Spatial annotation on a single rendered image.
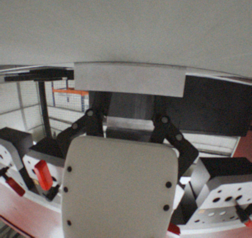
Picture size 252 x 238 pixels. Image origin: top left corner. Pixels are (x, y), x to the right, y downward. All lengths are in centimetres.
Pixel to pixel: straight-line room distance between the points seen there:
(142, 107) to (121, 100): 14
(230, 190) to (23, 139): 50
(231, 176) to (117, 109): 63
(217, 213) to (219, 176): 12
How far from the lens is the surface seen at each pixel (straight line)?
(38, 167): 24
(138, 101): 70
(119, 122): 20
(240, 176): 32
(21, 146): 41
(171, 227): 31
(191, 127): 82
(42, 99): 135
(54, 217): 54
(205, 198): 29
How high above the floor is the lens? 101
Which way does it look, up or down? 17 degrees up
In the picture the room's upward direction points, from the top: 177 degrees counter-clockwise
